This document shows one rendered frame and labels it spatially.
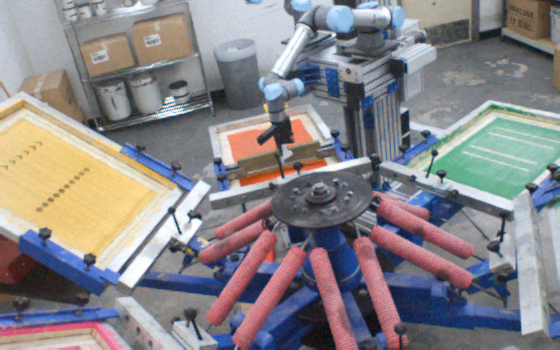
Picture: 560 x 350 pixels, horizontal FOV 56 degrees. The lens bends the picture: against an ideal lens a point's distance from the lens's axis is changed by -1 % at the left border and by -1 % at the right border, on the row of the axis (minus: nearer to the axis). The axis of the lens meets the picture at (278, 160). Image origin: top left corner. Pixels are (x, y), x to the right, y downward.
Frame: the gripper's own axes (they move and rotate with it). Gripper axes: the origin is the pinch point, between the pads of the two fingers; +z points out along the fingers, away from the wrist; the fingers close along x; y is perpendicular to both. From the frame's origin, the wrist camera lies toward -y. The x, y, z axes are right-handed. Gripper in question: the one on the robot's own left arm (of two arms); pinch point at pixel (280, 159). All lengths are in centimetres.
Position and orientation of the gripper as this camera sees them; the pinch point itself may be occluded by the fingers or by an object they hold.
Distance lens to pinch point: 243.2
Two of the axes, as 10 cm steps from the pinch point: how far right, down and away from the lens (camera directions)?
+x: -1.9, -4.4, 8.8
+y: 9.7, -2.3, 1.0
